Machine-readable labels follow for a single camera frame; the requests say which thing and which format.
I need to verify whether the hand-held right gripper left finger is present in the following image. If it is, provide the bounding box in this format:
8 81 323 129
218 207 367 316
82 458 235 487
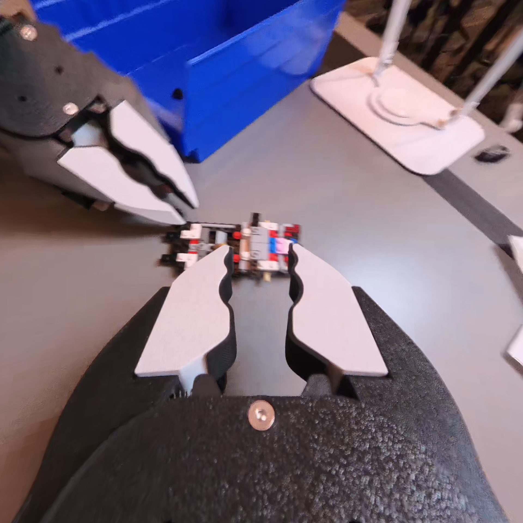
135 245 238 394

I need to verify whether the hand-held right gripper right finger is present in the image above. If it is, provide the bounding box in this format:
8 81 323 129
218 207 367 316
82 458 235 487
286 244 389 397

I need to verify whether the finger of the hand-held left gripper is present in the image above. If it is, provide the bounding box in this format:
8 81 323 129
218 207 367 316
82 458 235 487
57 143 187 227
108 100 199 209

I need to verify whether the brick car model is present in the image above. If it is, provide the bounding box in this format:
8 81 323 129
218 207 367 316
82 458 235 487
160 213 301 282

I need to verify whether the large blue plastic bin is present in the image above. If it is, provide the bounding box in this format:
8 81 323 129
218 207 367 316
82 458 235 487
33 0 344 162

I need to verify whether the white book stand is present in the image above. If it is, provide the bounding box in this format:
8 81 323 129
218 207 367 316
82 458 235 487
311 0 523 175

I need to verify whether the small black brick piece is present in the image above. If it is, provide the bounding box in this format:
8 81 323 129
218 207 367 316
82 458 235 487
476 145 511 162

